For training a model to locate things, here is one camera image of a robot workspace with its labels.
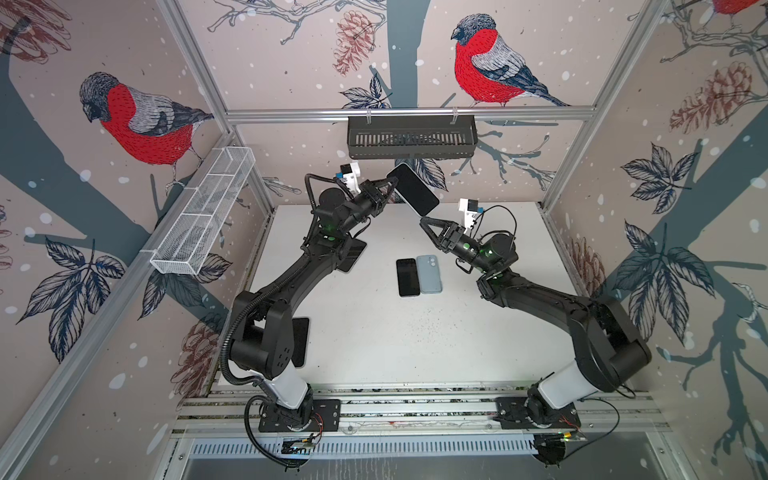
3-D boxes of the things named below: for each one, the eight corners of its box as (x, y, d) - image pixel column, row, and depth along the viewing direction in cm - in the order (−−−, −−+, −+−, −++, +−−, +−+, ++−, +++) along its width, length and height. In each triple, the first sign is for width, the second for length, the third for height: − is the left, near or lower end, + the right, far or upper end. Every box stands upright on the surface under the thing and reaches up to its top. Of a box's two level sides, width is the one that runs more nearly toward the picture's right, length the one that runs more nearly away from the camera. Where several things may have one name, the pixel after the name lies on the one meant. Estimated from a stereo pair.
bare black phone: (396, 296, 98) (396, 293, 96) (396, 262, 107) (396, 258, 105) (419, 296, 98) (419, 293, 96) (417, 262, 107) (417, 258, 105)
